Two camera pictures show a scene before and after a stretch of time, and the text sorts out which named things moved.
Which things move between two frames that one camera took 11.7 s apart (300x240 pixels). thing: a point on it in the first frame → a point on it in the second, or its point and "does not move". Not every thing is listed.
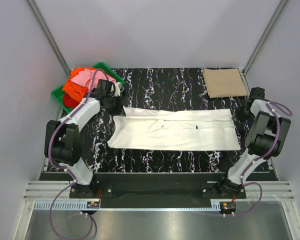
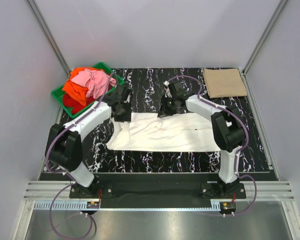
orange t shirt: x=74 y=89 does not move
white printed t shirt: x=174 y=128 does not move
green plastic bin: x=58 y=93 does not move
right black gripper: x=237 y=116 → x=164 y=112
